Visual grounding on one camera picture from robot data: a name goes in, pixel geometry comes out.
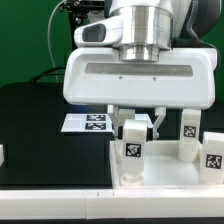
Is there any white square table top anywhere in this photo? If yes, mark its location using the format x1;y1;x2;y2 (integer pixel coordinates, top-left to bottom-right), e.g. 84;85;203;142
110;140;224;189

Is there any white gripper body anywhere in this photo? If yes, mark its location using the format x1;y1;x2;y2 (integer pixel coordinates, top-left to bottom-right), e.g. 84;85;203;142
63;48;217;109

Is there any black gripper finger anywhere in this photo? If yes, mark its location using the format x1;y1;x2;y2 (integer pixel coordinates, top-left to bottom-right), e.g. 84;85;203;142
107;104;121;138
152;107;166;140

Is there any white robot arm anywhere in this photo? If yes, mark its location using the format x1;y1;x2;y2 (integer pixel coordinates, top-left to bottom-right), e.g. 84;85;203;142
63;0;222;135

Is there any white thin cable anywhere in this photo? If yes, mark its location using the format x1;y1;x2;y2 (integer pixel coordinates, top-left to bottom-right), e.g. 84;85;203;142
47;0;68;84

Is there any white fence bar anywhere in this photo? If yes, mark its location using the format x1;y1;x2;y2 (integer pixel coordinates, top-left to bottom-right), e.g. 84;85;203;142
0;188;224;220
0;144;4;167

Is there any white front fence bar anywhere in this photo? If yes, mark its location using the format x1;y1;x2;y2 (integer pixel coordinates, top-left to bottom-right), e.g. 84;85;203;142
0;188;224;220

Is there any white left fence bar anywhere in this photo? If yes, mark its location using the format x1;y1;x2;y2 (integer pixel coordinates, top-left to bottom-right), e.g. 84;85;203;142
0;144;4;167

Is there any white marker tag sheet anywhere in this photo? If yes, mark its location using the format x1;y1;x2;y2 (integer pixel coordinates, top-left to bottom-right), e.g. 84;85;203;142
60;113;156;134

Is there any black cable bundle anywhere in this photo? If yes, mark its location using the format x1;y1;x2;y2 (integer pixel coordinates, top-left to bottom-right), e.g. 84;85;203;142
29;65;66;84

